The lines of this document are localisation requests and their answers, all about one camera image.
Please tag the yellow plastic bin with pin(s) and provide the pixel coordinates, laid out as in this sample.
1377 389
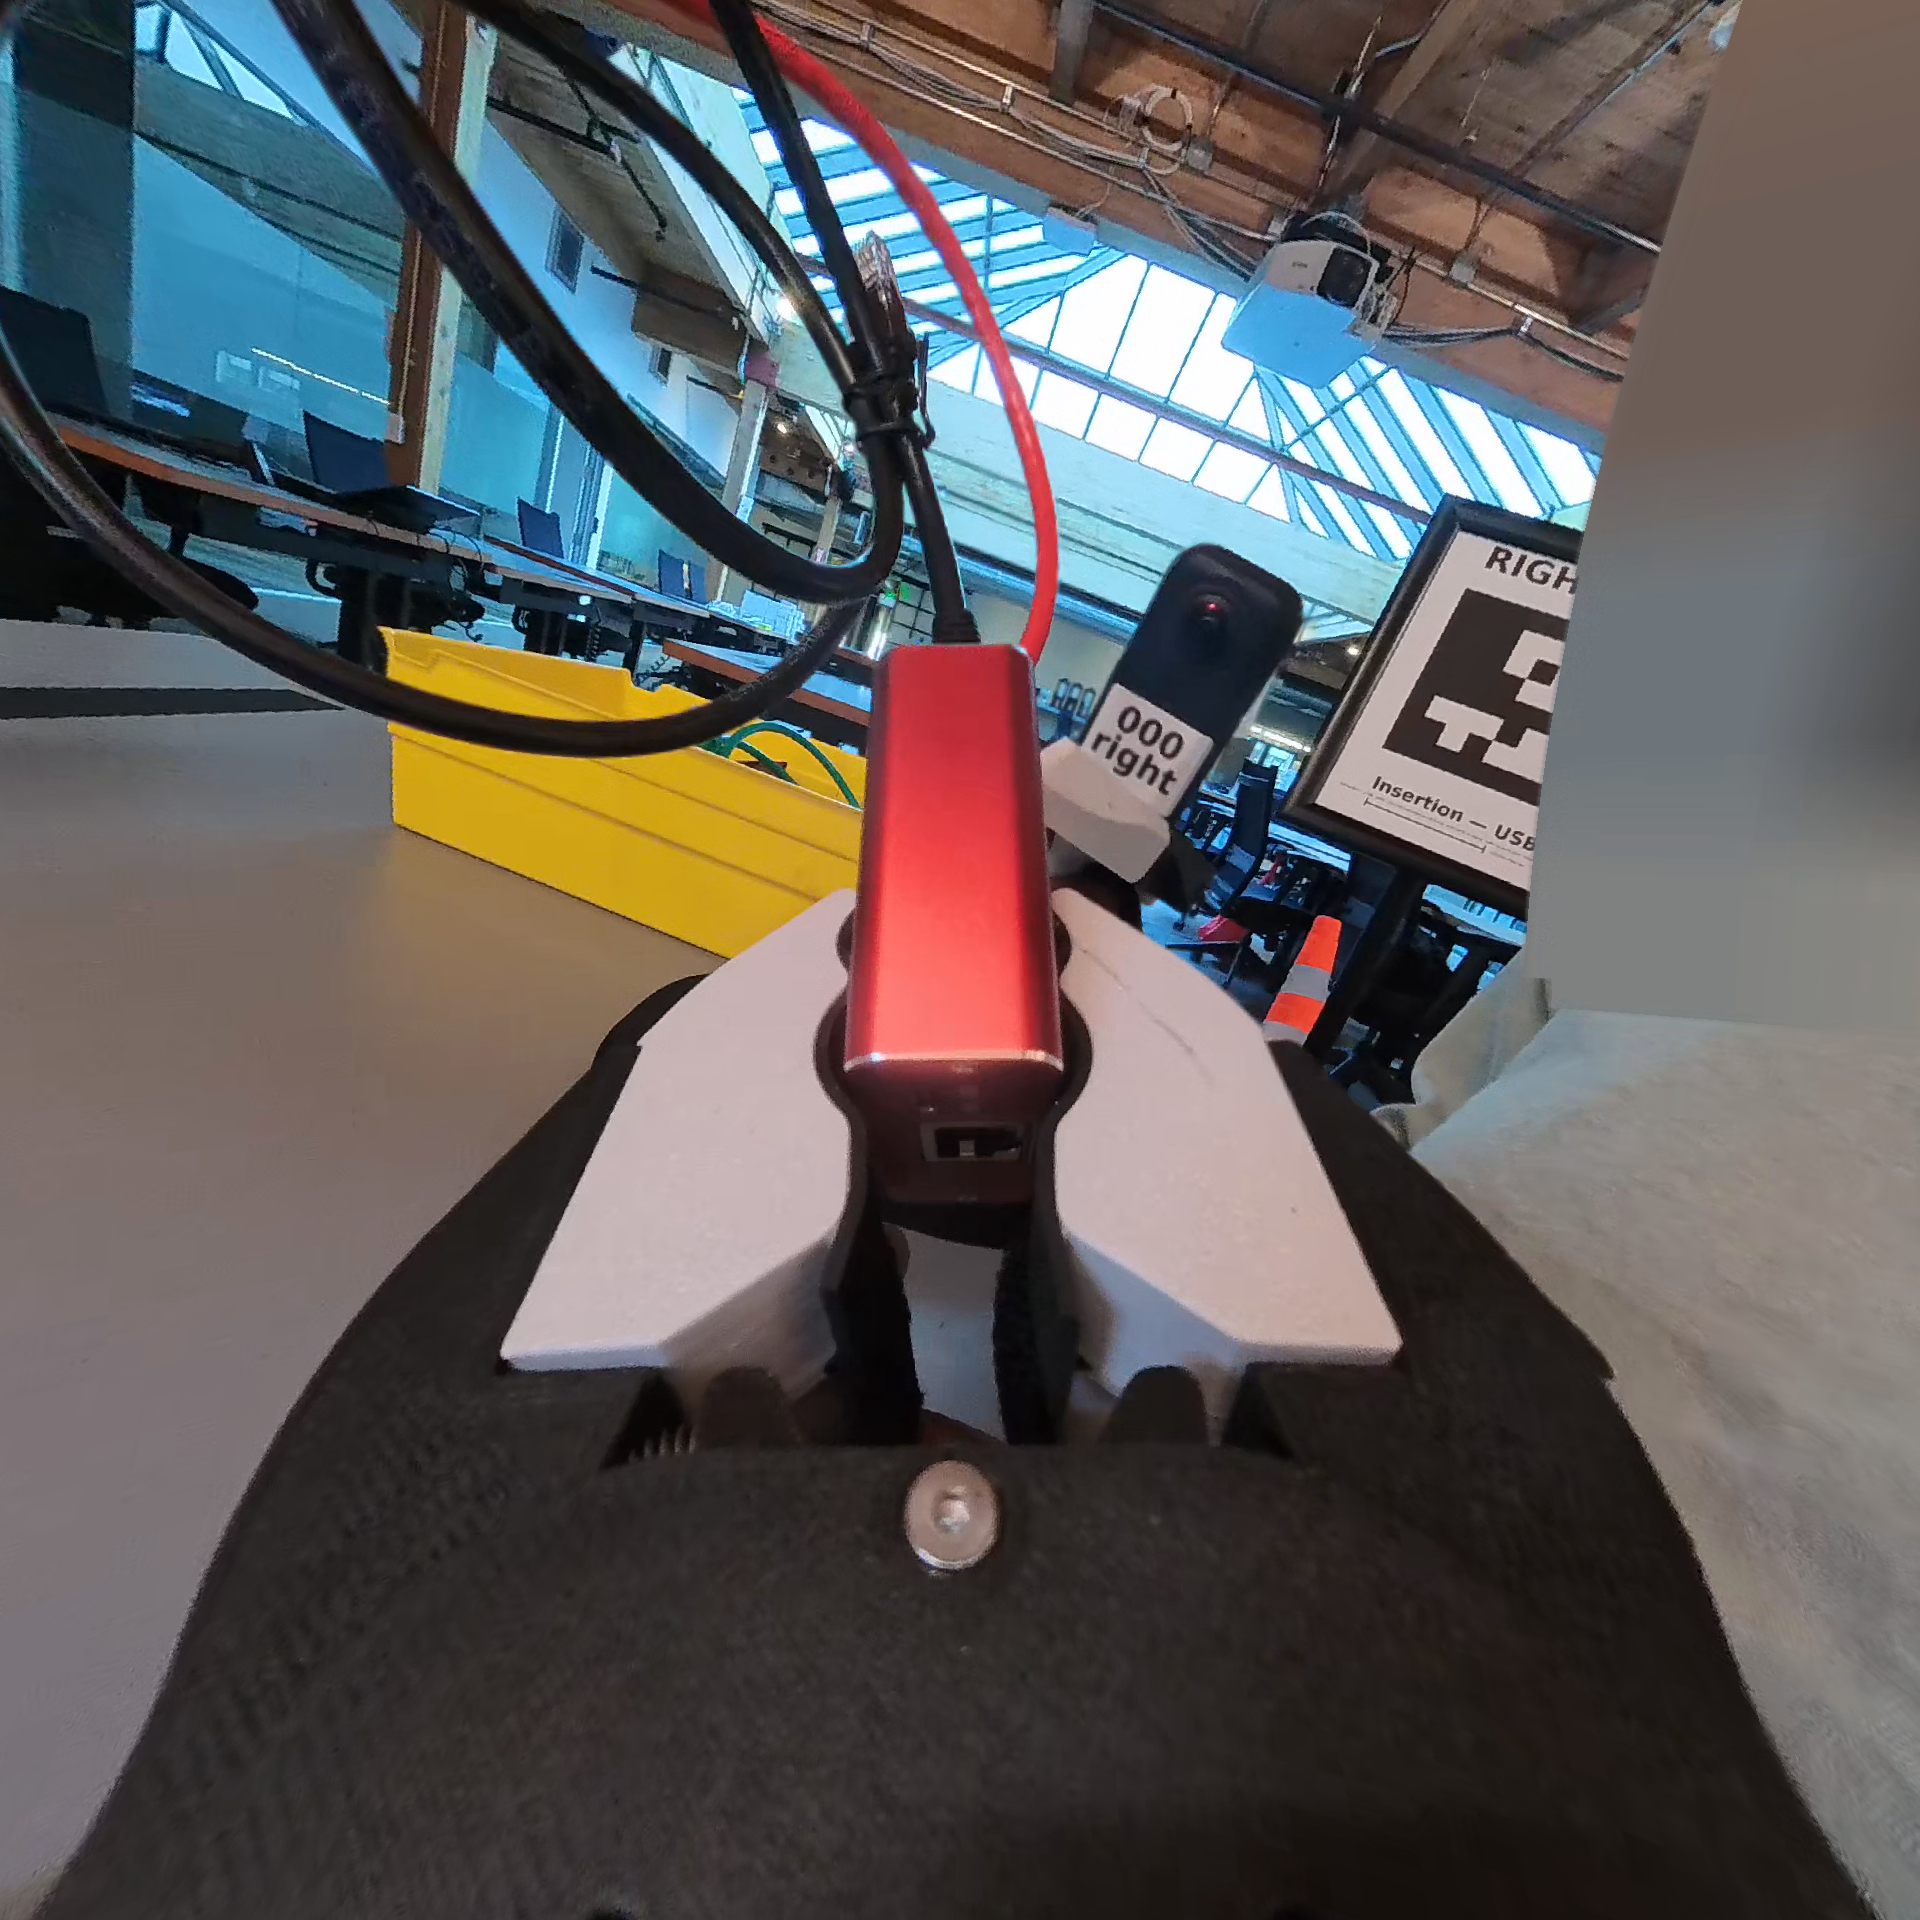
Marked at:
600 809

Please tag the orange traffic cone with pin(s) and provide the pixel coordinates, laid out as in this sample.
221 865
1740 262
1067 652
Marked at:
1304 991

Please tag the wooden post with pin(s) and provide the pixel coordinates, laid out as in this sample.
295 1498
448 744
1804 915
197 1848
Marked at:
444 376

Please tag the white ceiling projector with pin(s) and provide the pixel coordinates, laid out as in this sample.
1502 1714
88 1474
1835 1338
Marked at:
1304 306

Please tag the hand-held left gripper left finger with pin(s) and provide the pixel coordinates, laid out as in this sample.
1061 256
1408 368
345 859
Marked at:
674 1202

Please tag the light grey sweatshirt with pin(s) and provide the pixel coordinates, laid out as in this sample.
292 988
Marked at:
1724 1275

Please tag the black laptop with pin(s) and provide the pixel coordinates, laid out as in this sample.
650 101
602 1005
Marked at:
351 459

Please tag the red network switch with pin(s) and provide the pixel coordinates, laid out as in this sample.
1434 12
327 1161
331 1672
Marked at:
942 871

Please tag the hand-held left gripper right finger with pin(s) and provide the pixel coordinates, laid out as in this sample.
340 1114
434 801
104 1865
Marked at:
1214 1202

